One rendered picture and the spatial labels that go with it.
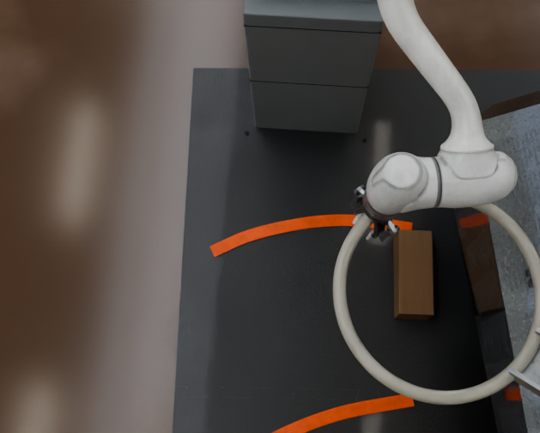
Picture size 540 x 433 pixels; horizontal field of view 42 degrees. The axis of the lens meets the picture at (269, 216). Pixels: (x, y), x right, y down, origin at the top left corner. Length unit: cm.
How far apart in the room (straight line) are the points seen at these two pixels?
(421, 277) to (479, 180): 112
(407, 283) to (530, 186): 66
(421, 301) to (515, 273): 57
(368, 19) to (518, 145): 55
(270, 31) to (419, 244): 92
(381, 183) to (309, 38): 90
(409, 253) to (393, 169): 120
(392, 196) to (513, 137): 80
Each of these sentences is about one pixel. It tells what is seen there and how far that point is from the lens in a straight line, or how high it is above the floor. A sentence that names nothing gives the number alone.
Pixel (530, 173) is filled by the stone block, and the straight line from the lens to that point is 203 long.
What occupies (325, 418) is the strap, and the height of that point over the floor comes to 2.
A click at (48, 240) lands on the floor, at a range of 277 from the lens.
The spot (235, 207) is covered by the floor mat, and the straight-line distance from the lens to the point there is 265.
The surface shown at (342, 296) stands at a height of 100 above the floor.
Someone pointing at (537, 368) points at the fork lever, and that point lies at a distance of 169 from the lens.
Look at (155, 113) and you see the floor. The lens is 285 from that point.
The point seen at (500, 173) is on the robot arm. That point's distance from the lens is 143.
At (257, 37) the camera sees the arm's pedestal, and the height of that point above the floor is 68.
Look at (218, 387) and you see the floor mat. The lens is 254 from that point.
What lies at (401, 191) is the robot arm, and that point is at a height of 129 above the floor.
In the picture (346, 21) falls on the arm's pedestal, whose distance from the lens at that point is 207.
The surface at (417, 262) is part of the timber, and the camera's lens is 250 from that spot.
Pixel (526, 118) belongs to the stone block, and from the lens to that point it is 208.
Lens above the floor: 253
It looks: 73 degrees down
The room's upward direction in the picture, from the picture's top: 5 degrees counter-clockwise
